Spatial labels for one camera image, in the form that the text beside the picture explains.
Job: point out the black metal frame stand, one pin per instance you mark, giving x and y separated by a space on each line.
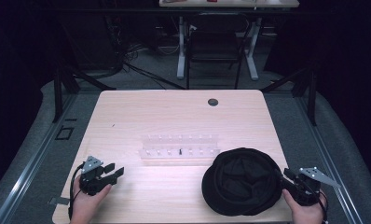
305 84
61 84

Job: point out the grey round table grommet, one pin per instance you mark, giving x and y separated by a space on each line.
212 102

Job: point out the aluminium floor rail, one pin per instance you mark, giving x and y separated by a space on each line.
34 158
329 158

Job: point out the person's left hand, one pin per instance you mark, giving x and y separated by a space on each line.
87 203

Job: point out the black hat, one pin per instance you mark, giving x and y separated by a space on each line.
241 182

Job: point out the clear acrylic rack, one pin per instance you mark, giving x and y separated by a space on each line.
177 147

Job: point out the white-legged desk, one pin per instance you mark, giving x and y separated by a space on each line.
230 3

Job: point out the black chair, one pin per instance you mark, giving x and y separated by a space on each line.
213 46

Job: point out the person's right hand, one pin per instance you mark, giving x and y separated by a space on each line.
305 213

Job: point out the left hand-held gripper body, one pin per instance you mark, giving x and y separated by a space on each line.
92 182

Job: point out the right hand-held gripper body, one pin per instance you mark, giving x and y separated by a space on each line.
308 186

